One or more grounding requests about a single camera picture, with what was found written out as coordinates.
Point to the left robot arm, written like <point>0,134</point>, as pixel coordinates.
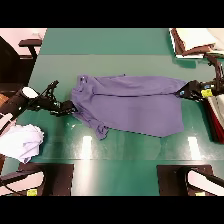
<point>16,101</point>

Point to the purple shirt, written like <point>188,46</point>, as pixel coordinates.
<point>133,105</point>

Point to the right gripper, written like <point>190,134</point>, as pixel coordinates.
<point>191,90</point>

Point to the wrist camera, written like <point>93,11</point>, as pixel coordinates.
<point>216,68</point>
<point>51,87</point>

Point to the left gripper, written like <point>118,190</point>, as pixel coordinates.
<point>65,107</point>

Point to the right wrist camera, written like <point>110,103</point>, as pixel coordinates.
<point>216,68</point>

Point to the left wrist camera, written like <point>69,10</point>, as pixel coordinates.
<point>51,87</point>

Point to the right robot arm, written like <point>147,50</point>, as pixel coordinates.
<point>203,181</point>

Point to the red garment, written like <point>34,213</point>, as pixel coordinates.
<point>217,128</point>

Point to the white garment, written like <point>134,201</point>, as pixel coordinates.
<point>19,142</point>
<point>196,36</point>

